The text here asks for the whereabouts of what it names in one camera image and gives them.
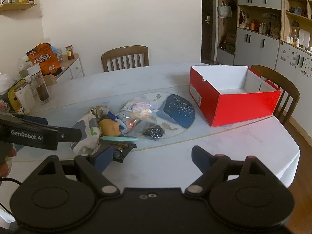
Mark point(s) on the wall cabinet shelving unit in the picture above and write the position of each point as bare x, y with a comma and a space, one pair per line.
272, 33

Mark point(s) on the white patterned plastic bag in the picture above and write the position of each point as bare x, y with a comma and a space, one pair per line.
91, 133

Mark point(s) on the white side cabinet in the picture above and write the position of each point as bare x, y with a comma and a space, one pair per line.
71, 69

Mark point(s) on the person's left hand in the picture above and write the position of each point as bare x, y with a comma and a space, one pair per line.
6, 166

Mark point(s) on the red lidded sauce jar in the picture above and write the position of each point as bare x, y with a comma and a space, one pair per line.
70, 52

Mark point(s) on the wooden chair at far side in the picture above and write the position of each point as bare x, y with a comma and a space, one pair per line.
133, 56

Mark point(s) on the white sausage snack pouch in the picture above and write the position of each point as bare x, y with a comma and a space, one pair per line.
128, 121

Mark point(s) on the pink white snack packet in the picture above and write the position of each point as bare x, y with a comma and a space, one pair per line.
138, 109

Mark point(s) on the wooden chair beside box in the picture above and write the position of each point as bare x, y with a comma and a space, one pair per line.
289, 97

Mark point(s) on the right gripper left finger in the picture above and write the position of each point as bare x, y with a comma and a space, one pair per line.
90, 169

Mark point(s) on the orange snack bag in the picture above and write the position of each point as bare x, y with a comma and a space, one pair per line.
43, 56

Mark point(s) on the red cardboard box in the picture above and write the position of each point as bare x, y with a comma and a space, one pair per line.
231, 94

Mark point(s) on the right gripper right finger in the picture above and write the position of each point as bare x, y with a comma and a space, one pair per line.
213, 168

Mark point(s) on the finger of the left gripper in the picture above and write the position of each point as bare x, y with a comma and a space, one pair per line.
33, 119
69, 134

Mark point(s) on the glass bottle with dark liquid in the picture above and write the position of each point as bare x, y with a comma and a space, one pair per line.
39, 83

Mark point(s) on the brown door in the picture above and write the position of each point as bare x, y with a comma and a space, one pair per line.
208, 36

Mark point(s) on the black gold snack packet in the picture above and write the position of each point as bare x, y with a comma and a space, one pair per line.
121, 150

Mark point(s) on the blue white carton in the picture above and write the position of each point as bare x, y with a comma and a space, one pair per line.
114, 118

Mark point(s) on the silver foil bag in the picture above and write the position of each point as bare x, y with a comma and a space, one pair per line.
100, 112

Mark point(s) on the teal stick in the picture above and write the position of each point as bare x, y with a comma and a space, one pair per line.
118, 139

